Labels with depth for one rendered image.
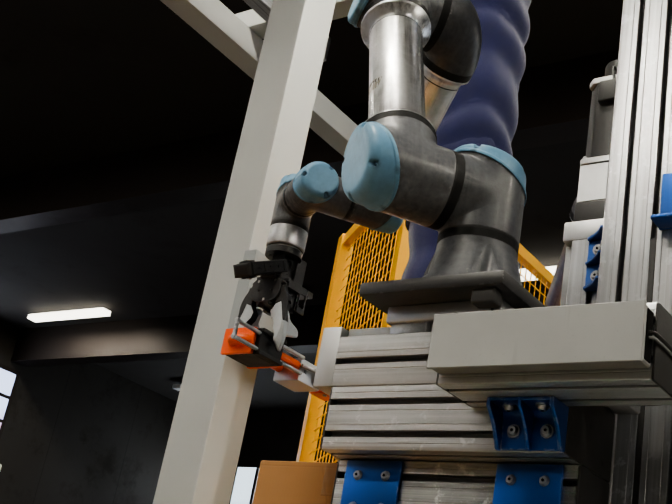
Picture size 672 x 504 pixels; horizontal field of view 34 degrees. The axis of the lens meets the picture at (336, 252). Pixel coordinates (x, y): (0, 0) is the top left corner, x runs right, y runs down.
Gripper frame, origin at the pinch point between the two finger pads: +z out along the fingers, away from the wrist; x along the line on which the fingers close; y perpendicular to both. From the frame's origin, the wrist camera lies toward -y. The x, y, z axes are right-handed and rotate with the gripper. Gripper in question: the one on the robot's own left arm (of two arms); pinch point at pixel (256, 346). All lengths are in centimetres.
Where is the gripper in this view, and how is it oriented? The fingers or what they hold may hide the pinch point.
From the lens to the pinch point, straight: 203.3
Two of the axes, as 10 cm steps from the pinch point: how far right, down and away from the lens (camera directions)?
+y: 5.7, 4.1, 7.1
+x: -8.0, 0.9, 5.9
